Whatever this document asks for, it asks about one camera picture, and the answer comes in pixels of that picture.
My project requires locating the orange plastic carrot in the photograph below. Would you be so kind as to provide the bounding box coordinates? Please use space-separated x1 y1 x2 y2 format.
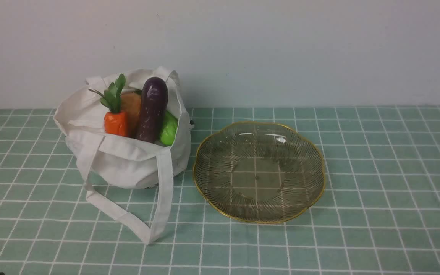
88 74 129 137

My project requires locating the white cloth tote bag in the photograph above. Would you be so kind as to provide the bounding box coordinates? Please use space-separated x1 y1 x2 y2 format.
54 66 194 245

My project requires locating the clear gold-rimmed glass plate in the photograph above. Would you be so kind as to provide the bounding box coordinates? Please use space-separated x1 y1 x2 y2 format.
192 121 327 223

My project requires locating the green plastic pepper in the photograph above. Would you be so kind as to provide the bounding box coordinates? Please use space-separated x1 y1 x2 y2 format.
159 111 178 146

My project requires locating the purple plastic eggplant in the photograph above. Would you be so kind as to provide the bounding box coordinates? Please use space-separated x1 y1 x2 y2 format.
136 76 169 143

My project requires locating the brown plastic potato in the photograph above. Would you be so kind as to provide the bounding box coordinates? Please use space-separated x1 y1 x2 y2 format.
121 92 141 139

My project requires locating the green checkered tablecloth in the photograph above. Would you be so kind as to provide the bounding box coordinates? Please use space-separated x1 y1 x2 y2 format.
0 106 440 275

